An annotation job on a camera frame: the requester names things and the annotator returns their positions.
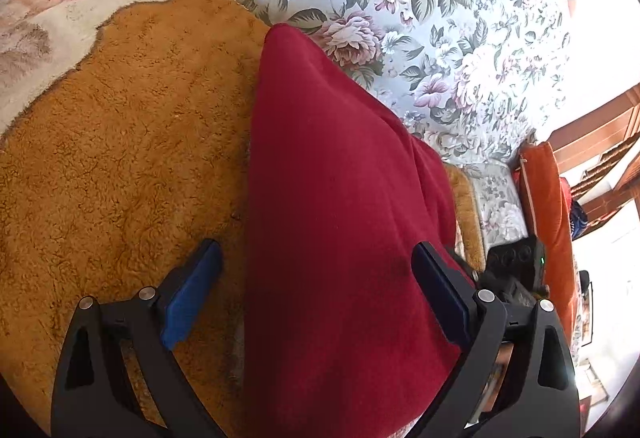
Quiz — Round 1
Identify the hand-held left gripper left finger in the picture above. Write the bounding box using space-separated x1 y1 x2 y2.
50 239 228 438

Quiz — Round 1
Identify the dark red knit garment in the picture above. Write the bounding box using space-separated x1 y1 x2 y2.
243 22 476 438

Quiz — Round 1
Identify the orange cushion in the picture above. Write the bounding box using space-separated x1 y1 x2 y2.
515 142 581 344

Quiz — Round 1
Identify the brown floral plush blanket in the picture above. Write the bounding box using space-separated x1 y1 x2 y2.
0 0 488 438

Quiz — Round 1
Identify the wooden furniture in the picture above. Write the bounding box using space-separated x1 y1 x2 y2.
550 85 640 239

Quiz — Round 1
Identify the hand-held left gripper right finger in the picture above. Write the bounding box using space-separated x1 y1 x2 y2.
410 242 581 438

